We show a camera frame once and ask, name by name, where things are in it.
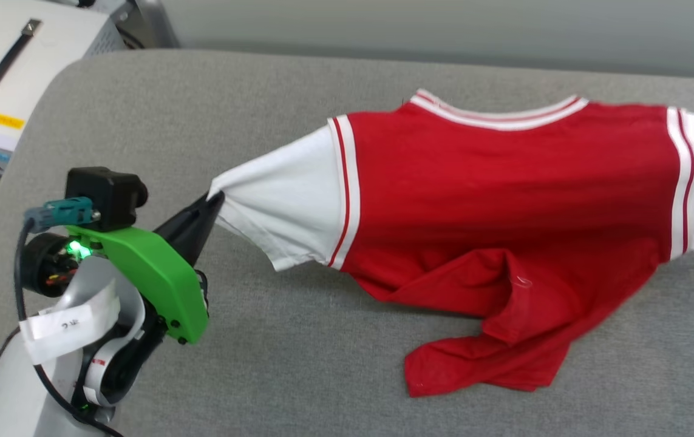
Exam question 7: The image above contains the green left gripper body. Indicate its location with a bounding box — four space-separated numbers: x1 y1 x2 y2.
64 225 210 345

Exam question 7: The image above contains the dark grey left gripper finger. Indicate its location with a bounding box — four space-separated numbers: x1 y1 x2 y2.
154 194 217 247
171 191 226 268

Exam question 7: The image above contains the red and white jersey shirt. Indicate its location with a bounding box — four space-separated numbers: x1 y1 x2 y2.
208 88 694 399

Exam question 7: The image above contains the grey metal partition foot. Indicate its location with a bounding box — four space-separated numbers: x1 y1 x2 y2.
133 0 181 49

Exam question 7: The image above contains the white equipment box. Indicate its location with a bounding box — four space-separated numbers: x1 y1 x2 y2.
0 0 127 177

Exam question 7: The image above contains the white partition panel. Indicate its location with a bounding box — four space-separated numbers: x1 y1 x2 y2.
162 0 694 81

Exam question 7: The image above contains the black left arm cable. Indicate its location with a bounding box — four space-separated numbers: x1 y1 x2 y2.
0 197 124 437

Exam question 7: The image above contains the black strap handle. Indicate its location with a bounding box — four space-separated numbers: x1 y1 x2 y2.
0 18 43 101

